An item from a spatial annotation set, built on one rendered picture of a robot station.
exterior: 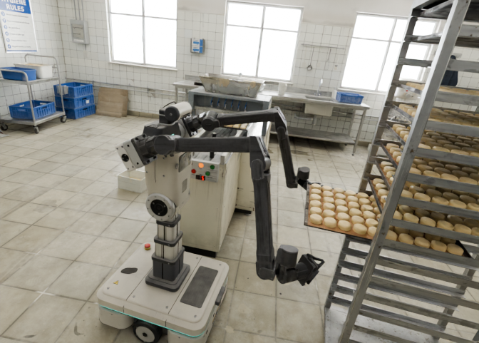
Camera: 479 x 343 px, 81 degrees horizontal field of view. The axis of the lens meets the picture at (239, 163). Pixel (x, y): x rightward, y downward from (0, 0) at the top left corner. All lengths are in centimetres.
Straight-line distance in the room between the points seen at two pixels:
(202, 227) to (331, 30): 448
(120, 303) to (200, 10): 511
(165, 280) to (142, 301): 16
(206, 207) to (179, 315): 77
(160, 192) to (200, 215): 77
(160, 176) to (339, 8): 496
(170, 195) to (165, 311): 63
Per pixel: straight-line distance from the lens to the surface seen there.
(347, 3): 586
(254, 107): 258
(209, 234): 224
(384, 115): 147
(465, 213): 122
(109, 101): 657
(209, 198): 207
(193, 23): 595
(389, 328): 211
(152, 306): 175
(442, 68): 102
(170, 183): 138
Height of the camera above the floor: 157
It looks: 22 degrees down
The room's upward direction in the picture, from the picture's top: 6 degrees clockwise
